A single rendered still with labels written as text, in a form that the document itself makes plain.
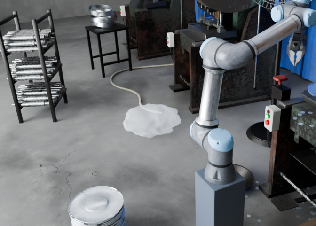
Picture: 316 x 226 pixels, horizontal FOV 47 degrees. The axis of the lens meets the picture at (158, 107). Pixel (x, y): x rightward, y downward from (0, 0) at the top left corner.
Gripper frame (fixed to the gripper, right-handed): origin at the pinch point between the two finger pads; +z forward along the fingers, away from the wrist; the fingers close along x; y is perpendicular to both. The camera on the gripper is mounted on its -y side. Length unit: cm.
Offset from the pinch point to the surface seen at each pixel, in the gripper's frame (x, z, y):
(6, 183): 174, 76, -80
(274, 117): 6.4, 27.6, -12.1
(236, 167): 33, 82, 0
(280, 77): 8.1, 12.2, 6.2
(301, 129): -8.3, 32.1, -12.5
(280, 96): 6.3, 20.5, -0.4
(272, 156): 7, 57, -10
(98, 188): 88, 53, -76
